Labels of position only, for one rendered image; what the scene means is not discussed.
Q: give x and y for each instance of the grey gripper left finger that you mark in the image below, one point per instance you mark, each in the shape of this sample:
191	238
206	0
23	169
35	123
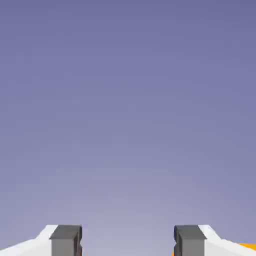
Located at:
64	243

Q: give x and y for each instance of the large orange box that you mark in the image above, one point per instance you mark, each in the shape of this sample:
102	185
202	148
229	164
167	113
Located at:
249	246

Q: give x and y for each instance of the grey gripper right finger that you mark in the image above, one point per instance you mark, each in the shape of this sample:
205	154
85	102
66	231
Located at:
191	243

